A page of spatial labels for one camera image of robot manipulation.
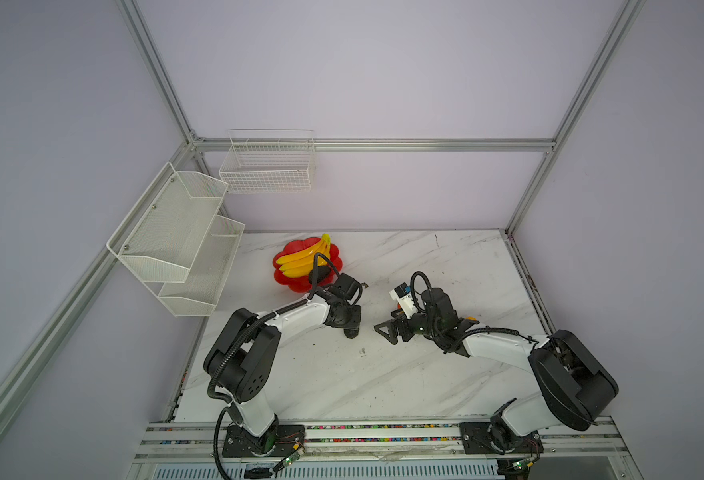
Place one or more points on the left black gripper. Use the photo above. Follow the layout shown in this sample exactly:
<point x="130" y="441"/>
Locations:
<point x="355" y="321"/>

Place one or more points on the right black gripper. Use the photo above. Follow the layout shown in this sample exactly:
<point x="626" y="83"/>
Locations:
<point x="401" y="322"/>

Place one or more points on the yellow fake banana bunch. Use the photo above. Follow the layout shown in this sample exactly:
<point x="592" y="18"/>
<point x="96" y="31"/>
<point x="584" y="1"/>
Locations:
<point x="298" y="258"/>

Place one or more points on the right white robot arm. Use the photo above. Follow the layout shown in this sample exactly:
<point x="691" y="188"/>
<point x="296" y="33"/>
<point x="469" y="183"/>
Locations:
<point x="574" y="388"/>

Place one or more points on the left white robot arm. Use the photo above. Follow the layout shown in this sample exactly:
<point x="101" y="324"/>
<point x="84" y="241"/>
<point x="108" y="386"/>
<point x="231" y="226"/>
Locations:
<point x="240" y="362"/>

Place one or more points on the red flower-shaped fruit bowl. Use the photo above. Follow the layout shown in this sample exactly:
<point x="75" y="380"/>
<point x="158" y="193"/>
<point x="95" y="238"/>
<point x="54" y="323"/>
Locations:
<point x="302" y="284"/>

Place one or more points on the white mesh two-tier shelf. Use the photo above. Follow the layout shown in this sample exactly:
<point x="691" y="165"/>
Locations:
<point x="177" y="242"/>

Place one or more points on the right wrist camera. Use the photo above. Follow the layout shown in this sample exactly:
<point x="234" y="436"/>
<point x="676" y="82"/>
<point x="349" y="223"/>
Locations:
<point x="402" y="294"/>

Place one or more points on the white wire wall basket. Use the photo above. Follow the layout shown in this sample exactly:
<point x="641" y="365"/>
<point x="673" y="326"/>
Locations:
<point x="269" y="161"/>

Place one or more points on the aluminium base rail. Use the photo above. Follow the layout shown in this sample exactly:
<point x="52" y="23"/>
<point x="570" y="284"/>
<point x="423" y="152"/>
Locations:
<point x="389" y="441"/>

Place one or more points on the aluminium frame corner post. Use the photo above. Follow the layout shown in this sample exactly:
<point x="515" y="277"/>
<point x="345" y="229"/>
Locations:
<point x="140" y="32"/>

